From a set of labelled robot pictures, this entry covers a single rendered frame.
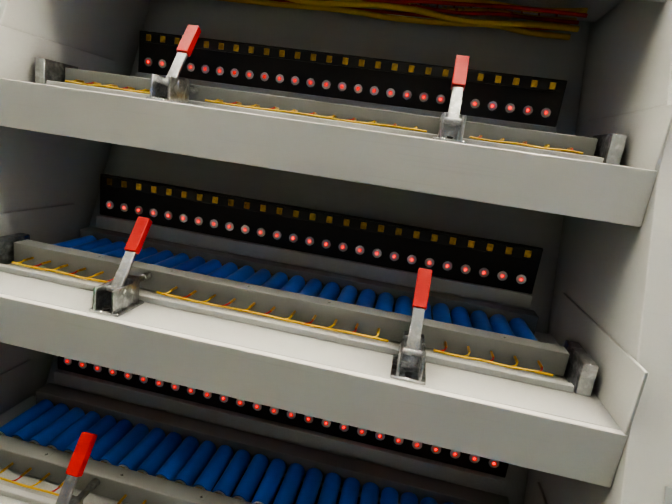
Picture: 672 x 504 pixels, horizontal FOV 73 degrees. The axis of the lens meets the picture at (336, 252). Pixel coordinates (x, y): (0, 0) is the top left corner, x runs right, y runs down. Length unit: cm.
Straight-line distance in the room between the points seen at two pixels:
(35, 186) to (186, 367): 31
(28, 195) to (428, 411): 49
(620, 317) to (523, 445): 13
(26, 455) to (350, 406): 33
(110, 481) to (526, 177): 46
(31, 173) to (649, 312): 62
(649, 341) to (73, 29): 66
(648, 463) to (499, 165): 24
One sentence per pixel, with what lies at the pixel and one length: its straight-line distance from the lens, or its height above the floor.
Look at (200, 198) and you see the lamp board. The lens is 58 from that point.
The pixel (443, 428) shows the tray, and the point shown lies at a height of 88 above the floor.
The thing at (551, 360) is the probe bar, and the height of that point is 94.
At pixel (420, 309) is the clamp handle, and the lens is 39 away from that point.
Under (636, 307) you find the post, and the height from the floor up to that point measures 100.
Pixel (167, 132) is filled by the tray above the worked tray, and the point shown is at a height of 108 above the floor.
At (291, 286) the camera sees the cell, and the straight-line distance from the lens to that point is 48.
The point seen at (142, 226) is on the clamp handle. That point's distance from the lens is 46.
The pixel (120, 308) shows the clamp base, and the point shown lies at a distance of 45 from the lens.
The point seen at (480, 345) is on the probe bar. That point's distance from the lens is 44.
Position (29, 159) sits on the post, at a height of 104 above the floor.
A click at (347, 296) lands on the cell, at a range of 48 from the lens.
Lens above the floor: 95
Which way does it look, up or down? 7 degrees up
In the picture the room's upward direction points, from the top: 11 degrees clockwise
